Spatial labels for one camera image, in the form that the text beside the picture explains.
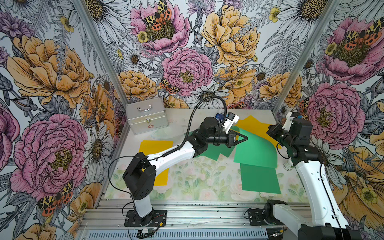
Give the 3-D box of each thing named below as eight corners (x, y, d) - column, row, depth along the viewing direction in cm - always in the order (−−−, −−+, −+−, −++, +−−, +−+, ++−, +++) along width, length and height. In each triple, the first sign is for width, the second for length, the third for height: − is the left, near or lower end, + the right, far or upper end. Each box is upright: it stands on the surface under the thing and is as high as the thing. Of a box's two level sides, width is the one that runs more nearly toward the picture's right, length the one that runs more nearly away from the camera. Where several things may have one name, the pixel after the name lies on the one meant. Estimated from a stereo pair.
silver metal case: (134, 137, 109) (126, 121, 96) (133, 115, 123) (126, 98, 110) (169, 129, 114) (166, 113, 101) (164, 109, 128) (161, 92, 115)
